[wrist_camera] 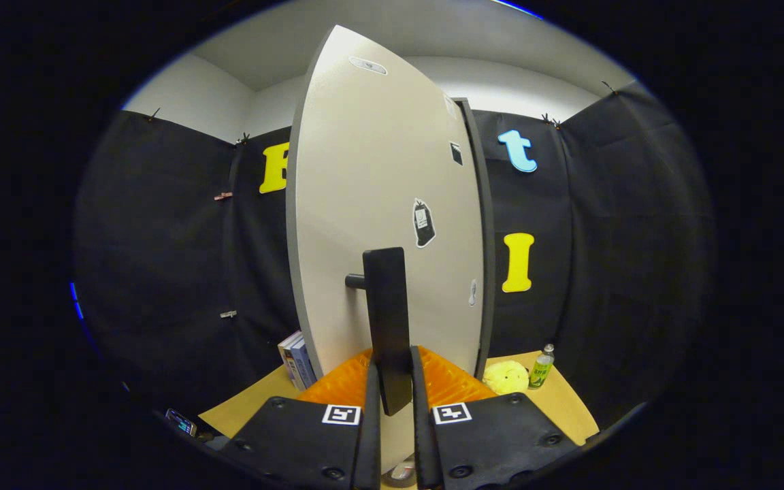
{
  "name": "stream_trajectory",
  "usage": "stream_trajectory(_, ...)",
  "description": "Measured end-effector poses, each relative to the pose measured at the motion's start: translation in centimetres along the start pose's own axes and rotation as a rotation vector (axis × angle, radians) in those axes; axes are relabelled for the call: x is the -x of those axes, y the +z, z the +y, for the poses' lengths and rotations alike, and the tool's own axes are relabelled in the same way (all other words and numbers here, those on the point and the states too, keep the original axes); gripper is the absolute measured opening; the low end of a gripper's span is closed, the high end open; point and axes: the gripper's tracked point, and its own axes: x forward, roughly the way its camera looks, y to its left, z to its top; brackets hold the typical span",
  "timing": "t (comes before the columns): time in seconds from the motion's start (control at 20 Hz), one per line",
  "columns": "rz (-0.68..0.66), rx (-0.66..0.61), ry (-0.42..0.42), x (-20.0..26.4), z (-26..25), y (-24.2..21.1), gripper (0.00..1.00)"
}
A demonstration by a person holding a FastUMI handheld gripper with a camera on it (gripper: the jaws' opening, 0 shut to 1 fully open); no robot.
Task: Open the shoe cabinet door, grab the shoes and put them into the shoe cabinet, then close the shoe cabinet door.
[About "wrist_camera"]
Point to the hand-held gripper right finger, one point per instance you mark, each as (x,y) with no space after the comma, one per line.
(425,435)

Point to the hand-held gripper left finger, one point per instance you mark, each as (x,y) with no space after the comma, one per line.
(368,435)

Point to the light blue book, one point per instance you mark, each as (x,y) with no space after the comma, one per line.
(305,367)

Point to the yellow plush toy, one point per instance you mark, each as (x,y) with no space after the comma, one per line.
(506,378)

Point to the white book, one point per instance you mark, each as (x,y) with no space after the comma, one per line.
(286,357)

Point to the green drink bottle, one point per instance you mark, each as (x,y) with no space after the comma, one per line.
(541,371)

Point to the dark handheld device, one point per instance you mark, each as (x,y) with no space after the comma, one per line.
(181,422)

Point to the small black clip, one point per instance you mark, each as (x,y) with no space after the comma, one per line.
(154,113)
(610,87)
(550,120)
(244,138)

